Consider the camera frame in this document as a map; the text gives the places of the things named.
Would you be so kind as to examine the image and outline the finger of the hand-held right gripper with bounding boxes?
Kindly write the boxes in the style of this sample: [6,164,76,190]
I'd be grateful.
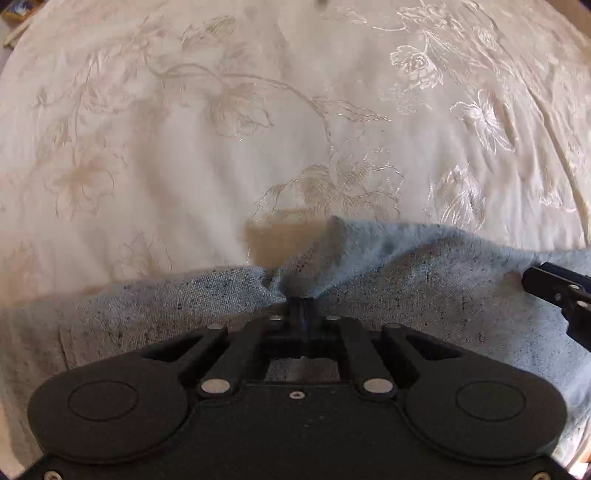
[522,261,591,352]

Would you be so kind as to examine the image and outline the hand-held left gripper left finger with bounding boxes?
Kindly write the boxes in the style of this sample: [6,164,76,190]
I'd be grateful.
[141,299,303,398]

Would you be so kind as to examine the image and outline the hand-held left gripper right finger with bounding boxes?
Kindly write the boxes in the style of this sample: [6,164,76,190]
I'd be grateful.
[302,299,465,400]

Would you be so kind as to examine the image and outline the grey-blue speckled pants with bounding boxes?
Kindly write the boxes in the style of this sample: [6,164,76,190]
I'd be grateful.
[0,216,591,462]

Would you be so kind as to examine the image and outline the cream embroidered bedspread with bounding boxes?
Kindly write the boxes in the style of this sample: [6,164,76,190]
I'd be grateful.
[0,0,591,469]

